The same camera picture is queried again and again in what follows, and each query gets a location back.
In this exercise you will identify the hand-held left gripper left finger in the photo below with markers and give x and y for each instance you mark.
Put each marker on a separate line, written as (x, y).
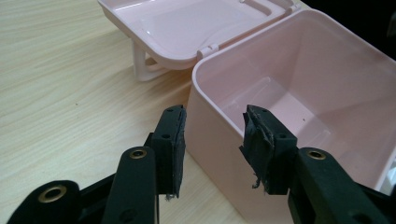
(169, 149)

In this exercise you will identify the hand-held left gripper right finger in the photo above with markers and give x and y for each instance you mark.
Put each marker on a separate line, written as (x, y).
(274, 155)

